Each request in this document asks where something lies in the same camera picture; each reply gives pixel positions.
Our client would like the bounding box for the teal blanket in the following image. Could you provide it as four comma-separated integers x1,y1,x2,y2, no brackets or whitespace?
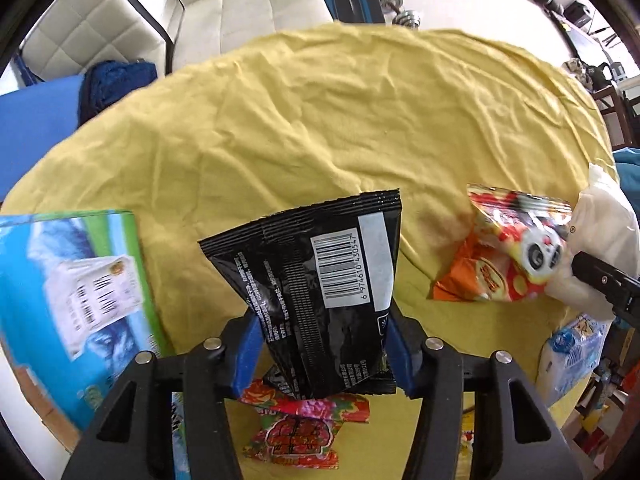
613,148,640,220

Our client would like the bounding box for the white plastic bag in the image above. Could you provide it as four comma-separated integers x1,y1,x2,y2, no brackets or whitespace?
544,164,639,322

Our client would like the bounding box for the yellow tablecloth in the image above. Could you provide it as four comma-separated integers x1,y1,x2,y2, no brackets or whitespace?
0,20,620,480

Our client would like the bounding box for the red floral snack bag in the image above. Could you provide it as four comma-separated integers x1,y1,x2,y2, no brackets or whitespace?
240,379,370,469

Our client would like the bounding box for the white padded chair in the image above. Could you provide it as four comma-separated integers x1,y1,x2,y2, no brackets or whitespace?
172,0,333,70
18,0,184,81

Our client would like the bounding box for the dark blue cloth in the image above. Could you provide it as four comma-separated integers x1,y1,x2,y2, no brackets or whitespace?
78,60,157,126

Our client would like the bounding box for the dark wooden chair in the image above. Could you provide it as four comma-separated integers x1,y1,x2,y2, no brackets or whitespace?
592,77,639,151

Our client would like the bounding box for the orange panda snack bag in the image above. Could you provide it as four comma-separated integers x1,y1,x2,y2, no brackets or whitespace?
433,184,573,302

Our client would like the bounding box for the blue foam mat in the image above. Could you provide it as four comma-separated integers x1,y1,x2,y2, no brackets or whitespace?
0,75,84,200

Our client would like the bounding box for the black snack bag with barcode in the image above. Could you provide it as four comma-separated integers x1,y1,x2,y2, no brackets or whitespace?
198,190,402,400

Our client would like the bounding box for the white padded chair right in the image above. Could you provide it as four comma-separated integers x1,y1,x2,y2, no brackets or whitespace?
172,0,333,70

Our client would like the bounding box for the chrome dumbbell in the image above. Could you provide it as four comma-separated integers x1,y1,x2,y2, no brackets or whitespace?
378,0,421,29

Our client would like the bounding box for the blue white tissue pack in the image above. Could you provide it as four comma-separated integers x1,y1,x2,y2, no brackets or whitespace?
536,314,611,406

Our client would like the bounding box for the cardboard box with blue print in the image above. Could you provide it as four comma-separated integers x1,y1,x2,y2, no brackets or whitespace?
1,209,174,451

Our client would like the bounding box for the white padded chair left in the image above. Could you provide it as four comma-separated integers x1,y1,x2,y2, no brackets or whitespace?
18,0,184,81

